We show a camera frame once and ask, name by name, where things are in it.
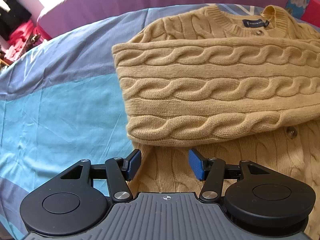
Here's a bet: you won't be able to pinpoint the tan cable-knit cardigan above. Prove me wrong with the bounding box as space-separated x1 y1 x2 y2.
111 4 320 240

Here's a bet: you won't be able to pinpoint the hanging dark clothes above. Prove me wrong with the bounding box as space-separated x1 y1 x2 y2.
1 0 31 41

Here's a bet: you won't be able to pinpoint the red clothes pile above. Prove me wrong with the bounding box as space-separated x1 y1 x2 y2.
1 20 50 66

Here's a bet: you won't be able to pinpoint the blue grey patchwork bedsheet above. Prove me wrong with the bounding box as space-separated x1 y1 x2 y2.
0 3 320 240

